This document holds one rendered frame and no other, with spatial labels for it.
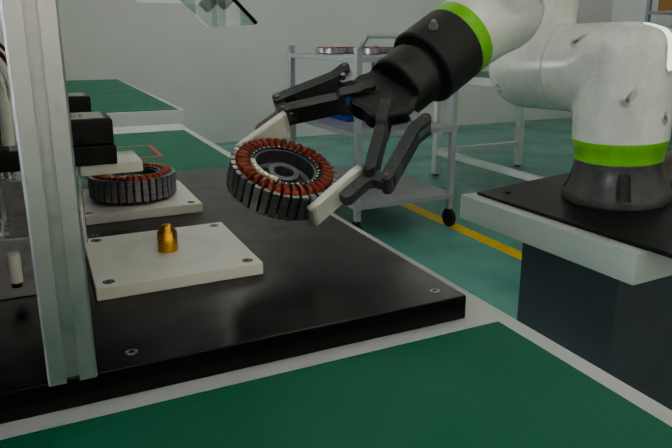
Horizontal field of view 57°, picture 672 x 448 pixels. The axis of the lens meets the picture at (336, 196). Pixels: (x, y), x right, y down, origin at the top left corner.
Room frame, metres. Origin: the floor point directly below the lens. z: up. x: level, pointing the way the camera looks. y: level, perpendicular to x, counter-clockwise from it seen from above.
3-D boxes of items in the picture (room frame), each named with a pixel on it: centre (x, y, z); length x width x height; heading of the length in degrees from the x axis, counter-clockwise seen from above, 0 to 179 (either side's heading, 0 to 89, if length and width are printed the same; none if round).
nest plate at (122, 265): (0.59, 0.17, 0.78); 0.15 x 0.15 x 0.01; 25
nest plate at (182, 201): (0.81, 0.27, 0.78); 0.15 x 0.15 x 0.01; 25
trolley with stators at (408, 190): (3.46, -0.19, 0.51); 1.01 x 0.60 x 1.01; 25
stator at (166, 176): (0.81, 0.27, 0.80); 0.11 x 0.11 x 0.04
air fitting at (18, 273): (0.49, 0.27, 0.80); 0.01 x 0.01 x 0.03; 25
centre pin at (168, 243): (0.59, 0.17, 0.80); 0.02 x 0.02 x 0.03
